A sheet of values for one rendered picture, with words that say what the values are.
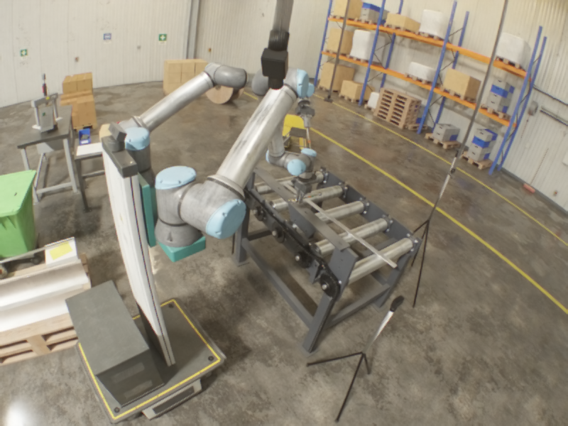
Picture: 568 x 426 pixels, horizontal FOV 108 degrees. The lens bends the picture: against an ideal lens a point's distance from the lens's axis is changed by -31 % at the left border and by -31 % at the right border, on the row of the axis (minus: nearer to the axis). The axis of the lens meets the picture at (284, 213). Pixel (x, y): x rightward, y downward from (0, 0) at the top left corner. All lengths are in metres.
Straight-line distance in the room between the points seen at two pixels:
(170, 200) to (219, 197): 0.19
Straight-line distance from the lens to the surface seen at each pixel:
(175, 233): 1.15
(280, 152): 1.63
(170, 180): 1.05
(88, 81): 8.34
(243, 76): 1.65
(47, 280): 2.83
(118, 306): 1.84
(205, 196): 0.99
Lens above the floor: 2.26
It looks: 34 degrees down
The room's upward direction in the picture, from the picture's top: 11 degrees clockwise
